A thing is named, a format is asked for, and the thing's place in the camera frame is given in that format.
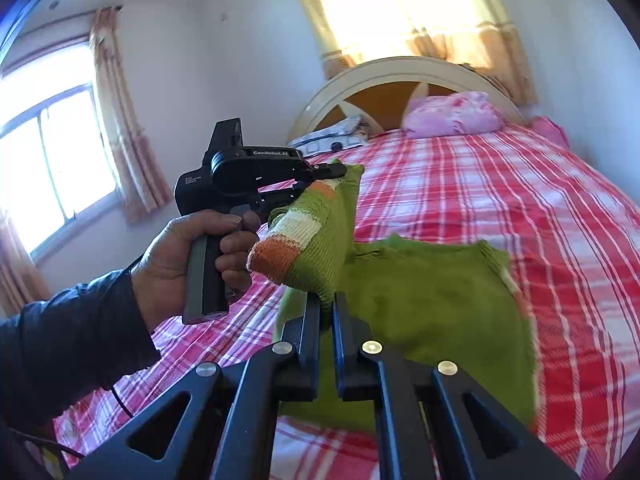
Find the cream wooden arched headboard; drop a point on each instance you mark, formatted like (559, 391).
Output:
(382, 91)

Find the grey white patterned pillow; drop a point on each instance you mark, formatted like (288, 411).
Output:
(351, 132)

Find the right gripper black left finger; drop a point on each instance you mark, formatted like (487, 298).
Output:
(216, 422)

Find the beige curtain at side window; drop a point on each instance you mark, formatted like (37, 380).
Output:
(141, 186)

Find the red white plaid bedsheet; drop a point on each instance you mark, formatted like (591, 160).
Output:
(573, 239)

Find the pink floral pillow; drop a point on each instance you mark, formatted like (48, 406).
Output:
(458, 114)

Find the dark blue left sleeve forearm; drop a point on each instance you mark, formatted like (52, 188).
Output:
(55, 352)

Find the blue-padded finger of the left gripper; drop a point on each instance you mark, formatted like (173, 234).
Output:
(269, 200)

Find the green orange white striped sweater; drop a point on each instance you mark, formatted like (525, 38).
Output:
(431, 302)

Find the side window with frame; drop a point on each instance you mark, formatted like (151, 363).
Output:
(55, 174)

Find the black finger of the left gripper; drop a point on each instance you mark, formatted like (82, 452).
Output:
(324, 171)

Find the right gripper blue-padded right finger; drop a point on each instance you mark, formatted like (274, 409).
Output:
(433, 422)

